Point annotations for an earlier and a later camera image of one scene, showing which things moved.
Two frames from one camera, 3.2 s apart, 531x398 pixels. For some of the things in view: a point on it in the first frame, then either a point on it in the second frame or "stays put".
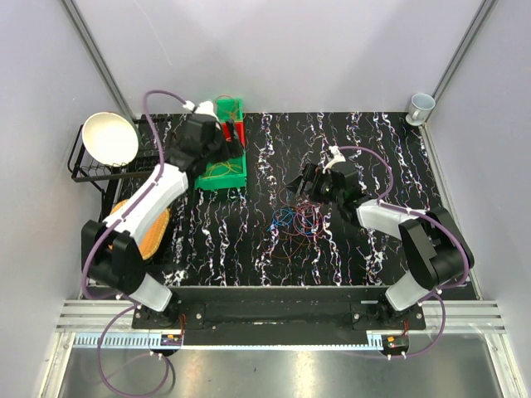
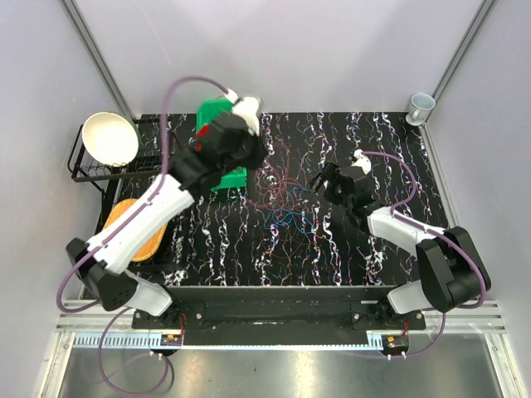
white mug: x=421 y=104 stays put
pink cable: x=320 y=214 → x=265 y=177
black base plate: x=279 y=316 stays put
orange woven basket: x=149 y=245 stays put
